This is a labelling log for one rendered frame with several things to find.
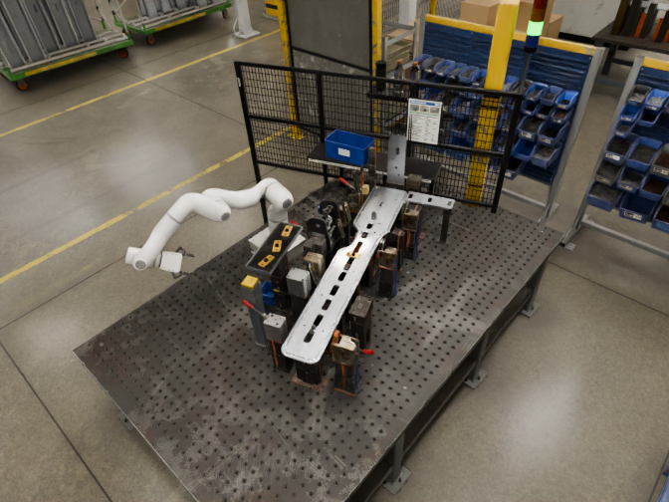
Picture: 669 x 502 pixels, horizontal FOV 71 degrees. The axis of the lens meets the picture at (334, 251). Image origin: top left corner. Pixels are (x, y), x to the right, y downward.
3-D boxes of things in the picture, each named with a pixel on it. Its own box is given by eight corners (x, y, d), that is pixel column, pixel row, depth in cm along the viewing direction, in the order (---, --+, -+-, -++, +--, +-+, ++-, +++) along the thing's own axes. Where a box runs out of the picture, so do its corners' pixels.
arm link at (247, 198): (287, 204, 279) (272, 190, 288) (290, 186, 272) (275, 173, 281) (209, 221, 248) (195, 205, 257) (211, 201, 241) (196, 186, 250)
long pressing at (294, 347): (322, 369, 205) (322, 366, 204) (276, 353, 212) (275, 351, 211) (408, 192, 298) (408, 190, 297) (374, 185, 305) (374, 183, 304)
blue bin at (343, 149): (363, 166, 314) (363, 149, 305) (325, 156, 326) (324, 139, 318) (375, 154, 324) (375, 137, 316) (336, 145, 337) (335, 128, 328)
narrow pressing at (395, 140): (403, 184, 302) (406, 136, 279) (386, 181, 306) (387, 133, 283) (403, 183, 303) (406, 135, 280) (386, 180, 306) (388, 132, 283)
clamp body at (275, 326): (289, 376, 236) (280, 331, 212) (269, 369, 240) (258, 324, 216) (297, 361, 243) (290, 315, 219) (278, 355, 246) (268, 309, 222)
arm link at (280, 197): (280, 207, 293) (277, 175, 276) (298, 223, 283) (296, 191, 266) (264, 215, 288) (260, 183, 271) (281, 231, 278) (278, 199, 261)
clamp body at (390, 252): (394, 301, 270) (396, 257, 246) (373, 296, 273) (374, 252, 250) (398, 290, 276) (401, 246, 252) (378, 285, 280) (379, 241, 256)
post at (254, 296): (267, 348, 250) (253, 291, 220) (254, 344, 252) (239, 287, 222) (273, 337, 255) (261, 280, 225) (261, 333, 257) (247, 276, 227)
